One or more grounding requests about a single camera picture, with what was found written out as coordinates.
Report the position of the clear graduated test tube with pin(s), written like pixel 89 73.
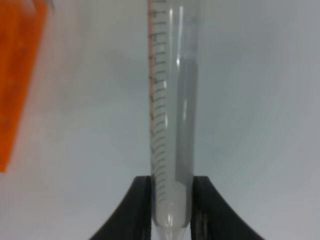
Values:
pixel 173 62

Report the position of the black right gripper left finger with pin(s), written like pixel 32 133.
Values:
pixel 132 219

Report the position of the orange test tube rack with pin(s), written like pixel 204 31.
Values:
pixel 22 23

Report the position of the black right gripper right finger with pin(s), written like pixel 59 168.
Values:
pixel 212 218

